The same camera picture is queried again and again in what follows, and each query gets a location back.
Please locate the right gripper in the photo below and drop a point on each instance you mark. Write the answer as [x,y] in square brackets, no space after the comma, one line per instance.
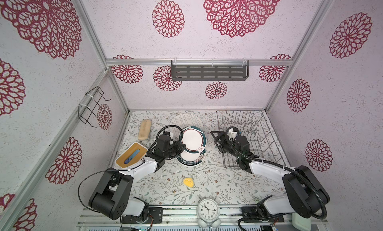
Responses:
[223,139]

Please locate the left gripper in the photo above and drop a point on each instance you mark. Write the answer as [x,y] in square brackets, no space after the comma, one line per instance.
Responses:
[177,145]

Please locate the dark rimmed plate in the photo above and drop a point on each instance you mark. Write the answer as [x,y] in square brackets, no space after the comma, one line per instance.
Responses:
[194,139]

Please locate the dark lettered rim plate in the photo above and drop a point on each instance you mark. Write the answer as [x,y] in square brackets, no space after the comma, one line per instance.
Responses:
[191,156]

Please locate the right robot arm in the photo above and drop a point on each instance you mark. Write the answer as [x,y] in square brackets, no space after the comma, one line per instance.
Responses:
[304,194]

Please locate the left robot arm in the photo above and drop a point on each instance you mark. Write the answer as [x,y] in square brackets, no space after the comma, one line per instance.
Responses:
[111,196]

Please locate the yellow tray with blue item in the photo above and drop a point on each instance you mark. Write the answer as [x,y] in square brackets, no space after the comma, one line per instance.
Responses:
[132,155]

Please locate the yellow cheese toy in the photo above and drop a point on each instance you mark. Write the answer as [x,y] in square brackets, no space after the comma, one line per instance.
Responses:
[188,182]

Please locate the white alarm clock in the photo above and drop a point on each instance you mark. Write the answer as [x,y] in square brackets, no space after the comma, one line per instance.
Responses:
[208,214]

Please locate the pale green box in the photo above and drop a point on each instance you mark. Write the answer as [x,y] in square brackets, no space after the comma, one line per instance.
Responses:
[301,223]

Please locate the wire dish rack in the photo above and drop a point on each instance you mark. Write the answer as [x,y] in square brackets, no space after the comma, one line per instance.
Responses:
[257,128]

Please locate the grey wall shelf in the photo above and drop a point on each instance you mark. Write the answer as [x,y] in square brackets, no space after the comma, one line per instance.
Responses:
[209,72]

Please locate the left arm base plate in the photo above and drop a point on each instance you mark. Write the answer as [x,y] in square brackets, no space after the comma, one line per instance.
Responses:
[150,215]

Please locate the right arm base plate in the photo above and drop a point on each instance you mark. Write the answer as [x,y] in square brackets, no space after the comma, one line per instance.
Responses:
[252,214]

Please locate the black wire wall basket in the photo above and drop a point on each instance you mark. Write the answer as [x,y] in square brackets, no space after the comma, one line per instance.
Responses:
[96,112]

